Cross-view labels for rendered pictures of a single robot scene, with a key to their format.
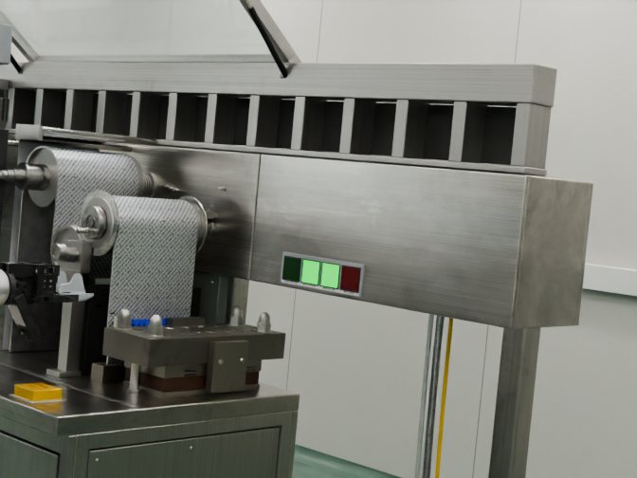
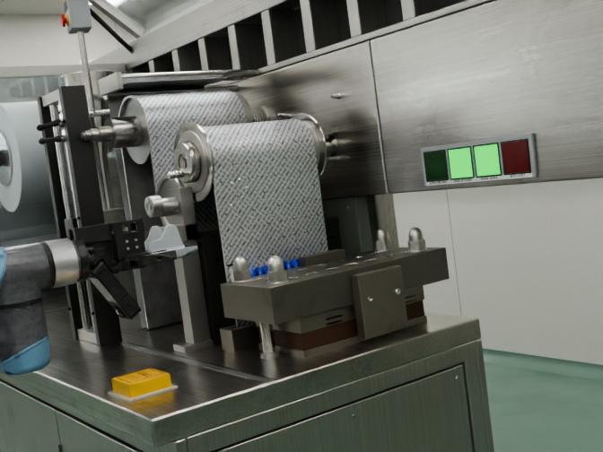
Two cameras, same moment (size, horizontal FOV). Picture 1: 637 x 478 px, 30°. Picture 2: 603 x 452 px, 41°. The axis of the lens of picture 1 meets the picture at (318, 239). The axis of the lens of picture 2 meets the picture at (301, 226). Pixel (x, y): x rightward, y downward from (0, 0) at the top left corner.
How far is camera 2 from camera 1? 124 cm
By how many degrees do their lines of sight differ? 11
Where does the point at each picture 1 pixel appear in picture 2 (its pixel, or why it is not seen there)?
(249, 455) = (432, 407)
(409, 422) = (577, 311)
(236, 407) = (401, 352)
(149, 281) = (267, 218)
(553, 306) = not seen: outside the picture
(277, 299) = (435, 228)
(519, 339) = not seen: outside the picture
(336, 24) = not seen: outside the picture
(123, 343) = (243, 299)
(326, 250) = (475, 130)
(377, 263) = (550, 126)
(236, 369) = (392, 303)
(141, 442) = (283, 425)
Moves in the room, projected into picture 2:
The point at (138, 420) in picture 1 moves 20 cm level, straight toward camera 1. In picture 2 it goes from (272, 398) to (258, 444)
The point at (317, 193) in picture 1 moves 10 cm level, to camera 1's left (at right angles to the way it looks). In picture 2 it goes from (447, 61) to (389, 70)
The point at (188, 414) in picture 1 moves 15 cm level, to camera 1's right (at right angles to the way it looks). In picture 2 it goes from (339, 375) to (433, 368)
